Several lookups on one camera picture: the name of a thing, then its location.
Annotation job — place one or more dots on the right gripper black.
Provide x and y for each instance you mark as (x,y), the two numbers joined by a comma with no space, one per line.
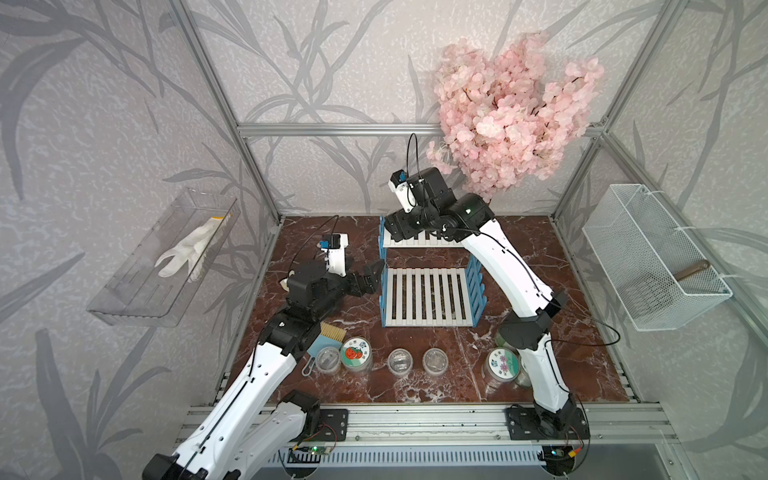
(396,220)

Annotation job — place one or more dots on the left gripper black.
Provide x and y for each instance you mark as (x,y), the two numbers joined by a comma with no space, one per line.
(368,285)

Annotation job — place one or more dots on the clear seed container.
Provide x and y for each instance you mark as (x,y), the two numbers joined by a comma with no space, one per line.
(435,362)
(400,362)

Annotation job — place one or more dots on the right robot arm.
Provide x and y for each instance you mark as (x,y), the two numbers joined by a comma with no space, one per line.
(534,304)

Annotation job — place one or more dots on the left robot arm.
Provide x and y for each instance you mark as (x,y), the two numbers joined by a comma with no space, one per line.
(230,443)

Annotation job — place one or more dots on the blue white two-tier shelf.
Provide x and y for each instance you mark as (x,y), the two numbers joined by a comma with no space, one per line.
(433,297)

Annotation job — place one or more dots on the strawberry lid seed container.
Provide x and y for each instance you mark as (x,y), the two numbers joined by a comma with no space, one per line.
(356,355)

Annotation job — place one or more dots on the small clear container far left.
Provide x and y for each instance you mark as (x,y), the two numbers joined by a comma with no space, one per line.
(328,360)

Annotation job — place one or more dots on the pink flower lid container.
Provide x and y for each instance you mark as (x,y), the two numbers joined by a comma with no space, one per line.
(500,367)

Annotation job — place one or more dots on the carrot lid seed container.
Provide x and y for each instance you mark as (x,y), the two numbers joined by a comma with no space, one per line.
(523,380)

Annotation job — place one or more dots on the blue hand brush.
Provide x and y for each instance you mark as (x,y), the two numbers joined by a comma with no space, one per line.
(330,335)

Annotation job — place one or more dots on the black work glove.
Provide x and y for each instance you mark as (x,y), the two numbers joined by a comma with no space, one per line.
(289,283)

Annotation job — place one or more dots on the pink artificial blossom tree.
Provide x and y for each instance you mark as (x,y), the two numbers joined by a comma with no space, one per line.
(502,122)

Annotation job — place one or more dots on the white glove in tray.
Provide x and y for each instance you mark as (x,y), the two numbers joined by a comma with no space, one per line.
(190,251)

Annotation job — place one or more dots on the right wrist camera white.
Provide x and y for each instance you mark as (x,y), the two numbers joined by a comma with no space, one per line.
(399,185)

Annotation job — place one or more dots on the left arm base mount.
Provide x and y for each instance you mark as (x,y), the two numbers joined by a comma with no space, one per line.
(320,423)

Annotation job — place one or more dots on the clear acrylic wall tray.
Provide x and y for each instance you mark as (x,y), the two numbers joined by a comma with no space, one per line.
(159,279)

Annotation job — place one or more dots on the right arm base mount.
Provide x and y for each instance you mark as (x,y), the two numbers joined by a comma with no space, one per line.
(533,424)

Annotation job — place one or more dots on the wooden handled brush in basket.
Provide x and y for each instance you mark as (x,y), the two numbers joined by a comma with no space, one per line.
(651,291)

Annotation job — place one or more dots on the white wire mesh basket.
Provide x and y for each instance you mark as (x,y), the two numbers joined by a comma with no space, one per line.
(631,233)

